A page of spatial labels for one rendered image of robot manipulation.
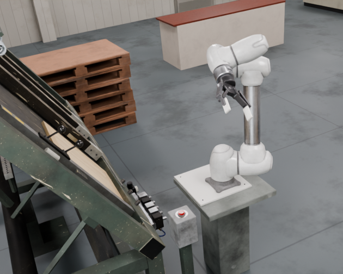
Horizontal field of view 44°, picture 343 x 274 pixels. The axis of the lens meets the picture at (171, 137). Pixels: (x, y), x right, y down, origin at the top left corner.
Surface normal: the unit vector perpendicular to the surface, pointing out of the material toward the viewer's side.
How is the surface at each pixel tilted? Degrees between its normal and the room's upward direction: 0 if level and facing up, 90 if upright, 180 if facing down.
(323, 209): 0
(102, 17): 90
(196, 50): 90
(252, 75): 84
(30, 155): 90
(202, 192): 1
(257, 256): 0
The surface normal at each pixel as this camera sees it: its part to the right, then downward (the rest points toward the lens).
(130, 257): -0.10, -0.87
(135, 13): 0.43, 0.40
